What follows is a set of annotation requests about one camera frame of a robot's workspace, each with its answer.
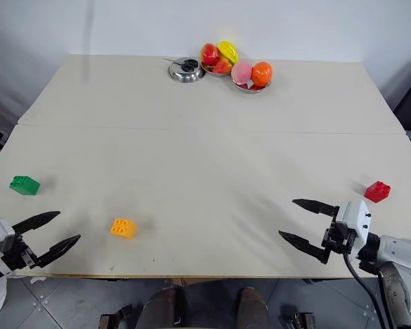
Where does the dark rounded shape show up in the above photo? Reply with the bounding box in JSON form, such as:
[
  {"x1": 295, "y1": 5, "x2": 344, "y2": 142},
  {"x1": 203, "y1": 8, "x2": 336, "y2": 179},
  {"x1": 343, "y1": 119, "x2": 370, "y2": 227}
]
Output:
[
  {"x1": 136, "y1": 285, "x2": 190, "y2": 329},
  {"x1": 233, "y1": 287, "x2": 271, "y2": 329}
]

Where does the pink toy peach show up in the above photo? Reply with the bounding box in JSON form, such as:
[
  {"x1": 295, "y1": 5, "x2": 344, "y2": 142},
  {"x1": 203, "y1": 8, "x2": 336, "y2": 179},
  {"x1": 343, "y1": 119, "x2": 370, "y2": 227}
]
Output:
[{"x1": 231, "y1": 60, "x2": 254, "y2": 86}]

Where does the metal table bracket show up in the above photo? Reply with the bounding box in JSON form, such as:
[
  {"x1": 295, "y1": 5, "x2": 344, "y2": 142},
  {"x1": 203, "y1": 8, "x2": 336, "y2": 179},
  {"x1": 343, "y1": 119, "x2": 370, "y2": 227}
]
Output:
[
  {"x1": 286, "y1": 309, "x2": 316, "y2": 329},
  {"x1": 99, "y1": 304, "x2": 133, "y2": 329}
]

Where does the red apple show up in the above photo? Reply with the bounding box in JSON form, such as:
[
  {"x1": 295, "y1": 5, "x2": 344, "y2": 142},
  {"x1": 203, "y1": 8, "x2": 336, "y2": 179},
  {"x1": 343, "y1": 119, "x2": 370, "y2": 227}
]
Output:
[{"x1": 200, "y1": 42, "x2": 223, "y2": 68}]

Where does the green toy brick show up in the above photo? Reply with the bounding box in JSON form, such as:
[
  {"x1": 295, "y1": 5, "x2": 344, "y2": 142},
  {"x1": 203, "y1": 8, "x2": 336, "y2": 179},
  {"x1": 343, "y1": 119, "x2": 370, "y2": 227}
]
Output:
[{"x1": 8, "y1": 175, "x2": 41, "y2": 197}]

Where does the yellow toy fruit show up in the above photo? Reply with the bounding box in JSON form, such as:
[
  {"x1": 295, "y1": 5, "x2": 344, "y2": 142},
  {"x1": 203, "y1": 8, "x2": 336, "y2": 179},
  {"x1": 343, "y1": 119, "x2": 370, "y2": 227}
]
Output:
[{"x1": 216, "y1": 40, "x2": 240, "y2": 66}]

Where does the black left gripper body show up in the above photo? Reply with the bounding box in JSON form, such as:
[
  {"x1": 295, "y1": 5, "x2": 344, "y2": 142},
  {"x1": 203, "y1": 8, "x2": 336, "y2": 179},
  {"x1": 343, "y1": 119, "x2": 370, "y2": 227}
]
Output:
[{"x1": 1, "y1": 234, "x2": 42, "y2": 273}]

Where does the steel bowl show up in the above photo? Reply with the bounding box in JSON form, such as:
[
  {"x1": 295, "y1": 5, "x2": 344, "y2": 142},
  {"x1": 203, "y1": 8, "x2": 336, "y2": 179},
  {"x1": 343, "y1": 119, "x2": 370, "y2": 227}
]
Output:
[
  {"x1": 231, "y1": 76, "x2": 273, "y2": 95},
  {"x1": 200, "y1": 60, "x2": 234, "y2": 78}
]

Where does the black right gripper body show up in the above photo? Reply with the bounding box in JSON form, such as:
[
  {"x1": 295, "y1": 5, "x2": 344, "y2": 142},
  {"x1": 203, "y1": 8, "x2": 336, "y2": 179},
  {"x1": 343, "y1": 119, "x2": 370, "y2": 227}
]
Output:
[{"x1": 321, "y1": 205, "x2": 359, "y2": 256}]

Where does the steel lid with black knob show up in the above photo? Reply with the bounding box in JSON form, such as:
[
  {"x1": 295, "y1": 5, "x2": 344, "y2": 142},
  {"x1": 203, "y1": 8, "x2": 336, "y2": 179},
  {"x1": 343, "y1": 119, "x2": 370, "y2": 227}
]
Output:
[{"x1": 167, "y1": 57, "x2": 207, "y2": 84}]

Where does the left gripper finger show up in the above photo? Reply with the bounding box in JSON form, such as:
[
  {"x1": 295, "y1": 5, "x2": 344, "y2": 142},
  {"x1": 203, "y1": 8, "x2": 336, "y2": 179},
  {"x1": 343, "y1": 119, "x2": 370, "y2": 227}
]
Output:
[
  {"x1": 37, "y1": 234, "x2": 82, "y2": 268},
  {"x1": 12, "y1": 210, "x2": 62, "y2": 237}
]

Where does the red toy brick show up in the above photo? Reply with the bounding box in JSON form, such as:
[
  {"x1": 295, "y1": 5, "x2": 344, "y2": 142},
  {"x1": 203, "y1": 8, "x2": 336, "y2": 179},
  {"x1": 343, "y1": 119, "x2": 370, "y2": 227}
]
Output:
[{"x1": 364, "y1": 181, "x2": 392, "y2": 204}]

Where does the yellow toy brick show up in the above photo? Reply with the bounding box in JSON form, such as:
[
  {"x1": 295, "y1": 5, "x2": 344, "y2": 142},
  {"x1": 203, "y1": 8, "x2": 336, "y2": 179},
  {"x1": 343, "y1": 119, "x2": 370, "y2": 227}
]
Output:
[{"x1": 110, "y1": 218, "x2": 138, "y2": 240}]

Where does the red orange toy fruit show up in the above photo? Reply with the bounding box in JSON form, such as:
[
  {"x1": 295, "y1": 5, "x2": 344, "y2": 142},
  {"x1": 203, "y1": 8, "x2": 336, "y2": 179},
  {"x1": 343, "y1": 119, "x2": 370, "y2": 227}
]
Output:
[{"x1": 211, "y1": 57, "x2": 234, "y2": 75}]

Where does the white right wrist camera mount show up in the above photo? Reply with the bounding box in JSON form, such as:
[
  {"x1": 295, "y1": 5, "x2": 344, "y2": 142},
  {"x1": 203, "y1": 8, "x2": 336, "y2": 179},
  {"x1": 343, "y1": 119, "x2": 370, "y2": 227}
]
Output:
[{"x1": 335, "y1": 199, "x2": 372, "y2": 262}]

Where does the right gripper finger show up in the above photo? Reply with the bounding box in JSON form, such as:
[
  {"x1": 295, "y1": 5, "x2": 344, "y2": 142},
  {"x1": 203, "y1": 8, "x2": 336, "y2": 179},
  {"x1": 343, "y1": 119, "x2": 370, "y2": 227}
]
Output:
[
  {"x1": 278, "y1": 230, "x2": 331, "y2": 265},
  {"x1": 291, "y1": 198, "x2": 340, "y2": 217}
]

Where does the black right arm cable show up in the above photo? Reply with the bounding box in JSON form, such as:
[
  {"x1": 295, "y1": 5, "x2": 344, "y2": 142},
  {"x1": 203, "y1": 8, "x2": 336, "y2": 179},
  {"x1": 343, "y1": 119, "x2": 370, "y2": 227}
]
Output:
[{"x1": 341, "y1": 252, "x2": 388, "y2": 329}]

